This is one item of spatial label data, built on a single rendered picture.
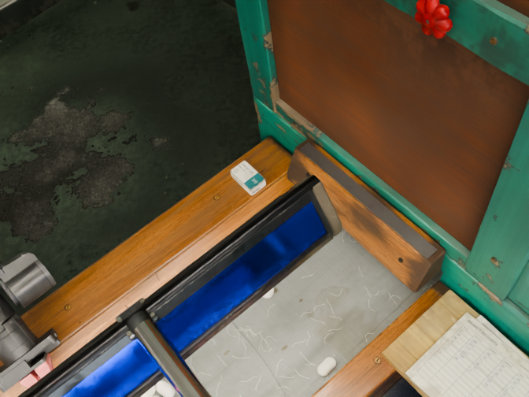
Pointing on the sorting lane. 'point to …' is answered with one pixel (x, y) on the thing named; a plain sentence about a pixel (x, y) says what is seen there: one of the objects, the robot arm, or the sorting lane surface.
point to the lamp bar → (203, 296)
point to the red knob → (433, 17)
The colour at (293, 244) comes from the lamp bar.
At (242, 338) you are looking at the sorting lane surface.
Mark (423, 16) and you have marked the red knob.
